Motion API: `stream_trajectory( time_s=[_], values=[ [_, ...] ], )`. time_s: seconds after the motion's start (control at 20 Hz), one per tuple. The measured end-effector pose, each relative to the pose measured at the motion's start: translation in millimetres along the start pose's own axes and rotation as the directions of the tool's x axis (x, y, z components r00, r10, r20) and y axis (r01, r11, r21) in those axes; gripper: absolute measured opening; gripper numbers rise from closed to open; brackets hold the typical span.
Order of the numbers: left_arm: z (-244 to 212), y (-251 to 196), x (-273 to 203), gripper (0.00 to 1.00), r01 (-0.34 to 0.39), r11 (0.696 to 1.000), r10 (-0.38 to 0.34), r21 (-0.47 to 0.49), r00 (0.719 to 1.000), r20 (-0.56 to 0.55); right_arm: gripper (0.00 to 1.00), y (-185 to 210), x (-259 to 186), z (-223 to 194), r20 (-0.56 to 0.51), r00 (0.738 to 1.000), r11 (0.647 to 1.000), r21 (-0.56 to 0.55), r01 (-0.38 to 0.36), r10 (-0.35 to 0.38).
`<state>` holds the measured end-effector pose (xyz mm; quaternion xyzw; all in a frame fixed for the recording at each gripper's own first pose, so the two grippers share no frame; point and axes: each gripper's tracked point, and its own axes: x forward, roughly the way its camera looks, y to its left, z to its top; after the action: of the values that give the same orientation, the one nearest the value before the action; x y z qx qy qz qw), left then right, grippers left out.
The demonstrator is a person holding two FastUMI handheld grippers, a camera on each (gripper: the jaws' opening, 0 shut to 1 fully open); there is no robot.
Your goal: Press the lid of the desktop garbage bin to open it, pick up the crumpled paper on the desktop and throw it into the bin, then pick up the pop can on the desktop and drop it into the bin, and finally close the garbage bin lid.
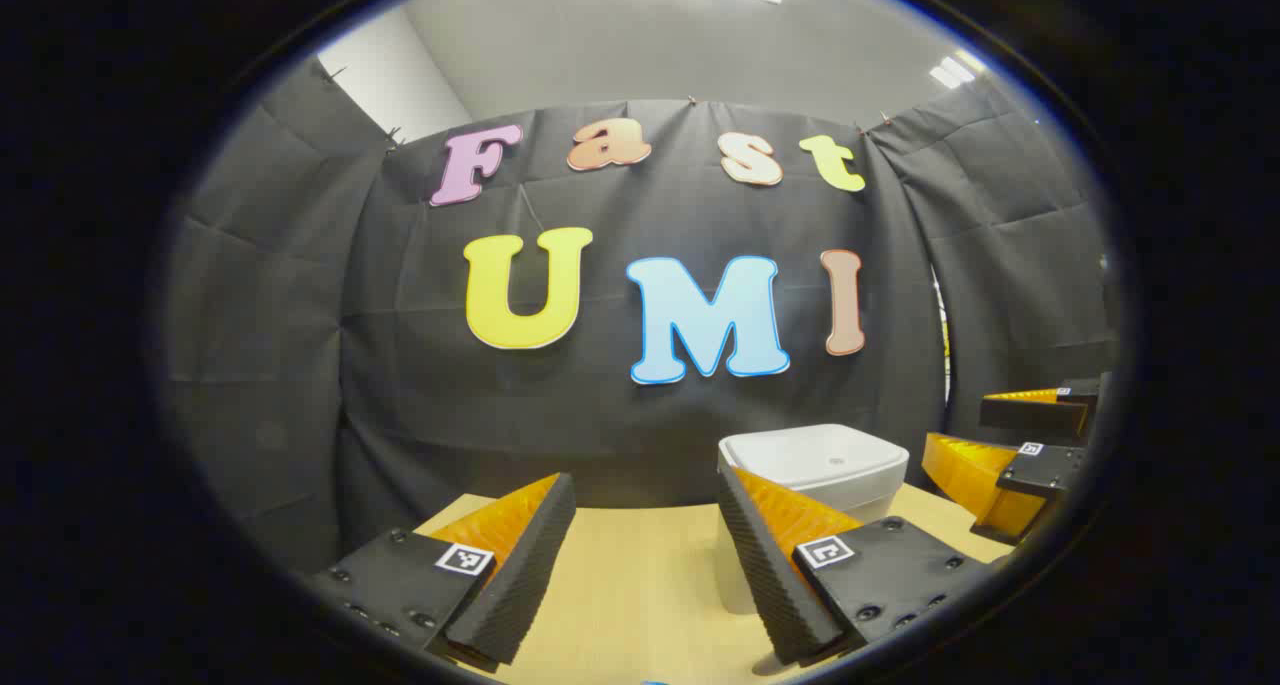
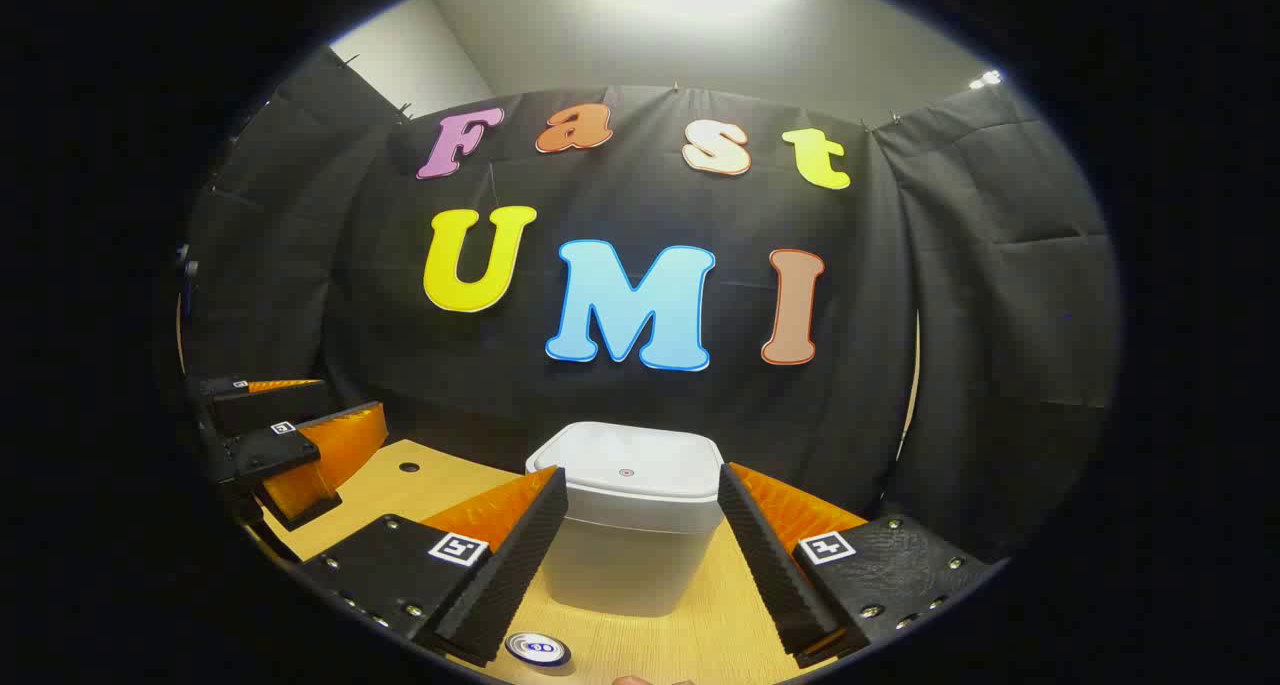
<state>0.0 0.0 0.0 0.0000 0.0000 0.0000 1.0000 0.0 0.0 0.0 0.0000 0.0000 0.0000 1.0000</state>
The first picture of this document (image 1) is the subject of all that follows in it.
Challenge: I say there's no wooden desktop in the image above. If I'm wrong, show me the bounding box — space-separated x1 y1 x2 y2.
412 483 1016 685

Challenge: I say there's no white desktop garbage bin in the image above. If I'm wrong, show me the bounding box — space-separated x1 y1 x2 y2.
716 423 911 616

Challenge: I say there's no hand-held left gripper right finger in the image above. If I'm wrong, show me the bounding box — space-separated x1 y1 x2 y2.
716 465 991 666

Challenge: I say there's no small ceiling light panel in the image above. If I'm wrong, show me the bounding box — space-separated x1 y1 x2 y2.
928 50 989 90

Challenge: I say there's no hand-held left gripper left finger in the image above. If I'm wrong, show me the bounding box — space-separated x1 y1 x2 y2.
305 472 578 671

